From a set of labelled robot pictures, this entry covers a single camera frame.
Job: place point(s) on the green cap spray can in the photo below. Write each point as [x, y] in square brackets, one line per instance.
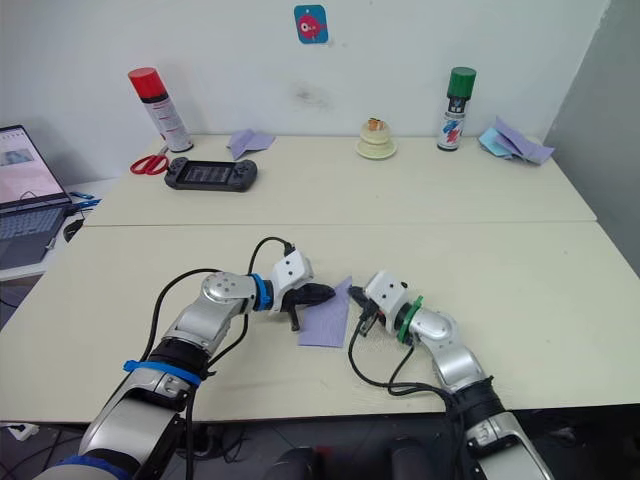
[454, 125]

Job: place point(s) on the cream stacked round toy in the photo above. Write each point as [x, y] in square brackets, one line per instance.
[376, 145]

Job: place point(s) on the crumpled purple paper sheet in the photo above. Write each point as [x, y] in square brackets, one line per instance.
[530, 150]

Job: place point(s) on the blue fish wall sticker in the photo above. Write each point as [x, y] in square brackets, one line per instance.
[310, 25]

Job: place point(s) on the red cap spray can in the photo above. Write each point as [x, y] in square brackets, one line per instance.
[162, 115]

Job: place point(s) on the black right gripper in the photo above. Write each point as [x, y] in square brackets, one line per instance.
[372, 312]

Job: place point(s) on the purple paper sheet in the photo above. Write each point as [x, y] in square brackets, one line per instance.
[530, 150]
[327, 325]

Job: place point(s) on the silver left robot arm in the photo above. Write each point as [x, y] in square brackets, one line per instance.
[210, 320]

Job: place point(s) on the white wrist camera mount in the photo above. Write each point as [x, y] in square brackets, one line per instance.
[387, 295]
[292, 270]

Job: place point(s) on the crumpled blue paper sheet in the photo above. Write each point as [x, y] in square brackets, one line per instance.
[492, 140]

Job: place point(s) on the purple paper airplane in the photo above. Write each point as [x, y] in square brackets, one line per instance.
[247, 141]

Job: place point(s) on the open grey laptop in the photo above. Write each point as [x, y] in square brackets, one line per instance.
[30, 175]

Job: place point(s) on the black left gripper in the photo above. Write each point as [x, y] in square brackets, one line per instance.
[291, 300]

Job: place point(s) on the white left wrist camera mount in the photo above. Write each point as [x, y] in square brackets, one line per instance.
[292, 270]

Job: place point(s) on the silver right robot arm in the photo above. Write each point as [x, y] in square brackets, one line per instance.
[450, 360]

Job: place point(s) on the blue plastic clip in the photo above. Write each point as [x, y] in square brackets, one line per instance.
[85, 204]

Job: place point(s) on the white power strip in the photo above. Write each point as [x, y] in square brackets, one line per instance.
[20, 431]

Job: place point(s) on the black computer mouse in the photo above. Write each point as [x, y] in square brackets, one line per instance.
[70, 231]

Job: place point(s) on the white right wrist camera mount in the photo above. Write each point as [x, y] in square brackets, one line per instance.
[387, 295]

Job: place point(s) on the black handheld game console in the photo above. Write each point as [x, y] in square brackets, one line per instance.
[210, 175]

